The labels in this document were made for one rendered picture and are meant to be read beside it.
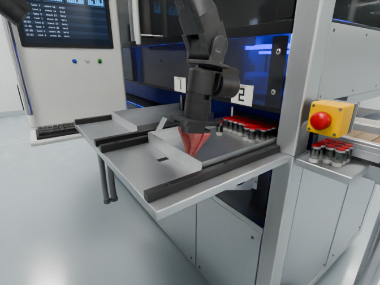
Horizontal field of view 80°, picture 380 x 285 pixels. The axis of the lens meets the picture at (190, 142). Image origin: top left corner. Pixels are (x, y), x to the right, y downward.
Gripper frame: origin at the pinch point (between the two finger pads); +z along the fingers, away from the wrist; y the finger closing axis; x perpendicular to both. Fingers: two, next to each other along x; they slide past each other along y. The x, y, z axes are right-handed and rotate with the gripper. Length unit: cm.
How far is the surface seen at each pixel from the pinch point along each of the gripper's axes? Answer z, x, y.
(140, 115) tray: 1, 54, 12
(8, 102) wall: 76, 544, -46
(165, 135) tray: 0.7, 20.1, 5.1
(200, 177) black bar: 1.7, -7.6, -2.6
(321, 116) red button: -13.8, -17.9, 19.8
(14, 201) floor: 100, 175, -38
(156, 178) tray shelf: 4.3, -0.4, -8.6
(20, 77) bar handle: -8, 84, -30
